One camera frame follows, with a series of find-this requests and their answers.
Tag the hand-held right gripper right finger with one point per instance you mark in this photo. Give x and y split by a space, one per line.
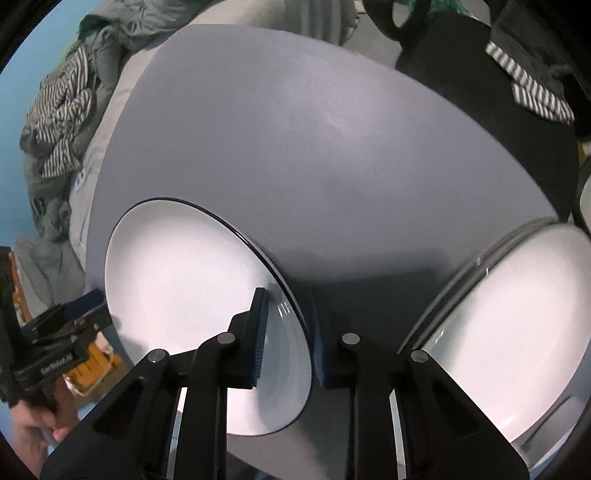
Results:
319 346

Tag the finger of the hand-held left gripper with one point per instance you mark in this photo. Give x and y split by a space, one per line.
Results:
85 304

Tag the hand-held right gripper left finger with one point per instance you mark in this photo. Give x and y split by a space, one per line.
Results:
261 332

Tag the person's left hand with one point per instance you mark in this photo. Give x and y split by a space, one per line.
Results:
39 424

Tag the striped black white shirt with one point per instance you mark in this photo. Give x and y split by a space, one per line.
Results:
57 115

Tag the pile of grey clothes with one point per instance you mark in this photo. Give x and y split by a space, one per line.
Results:
106 46

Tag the black office chair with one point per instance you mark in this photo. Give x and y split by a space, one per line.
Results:
461 69

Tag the striped grey white cloth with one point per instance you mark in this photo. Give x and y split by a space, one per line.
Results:
531 87

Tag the grey sweatpants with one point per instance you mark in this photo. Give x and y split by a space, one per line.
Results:
531 27

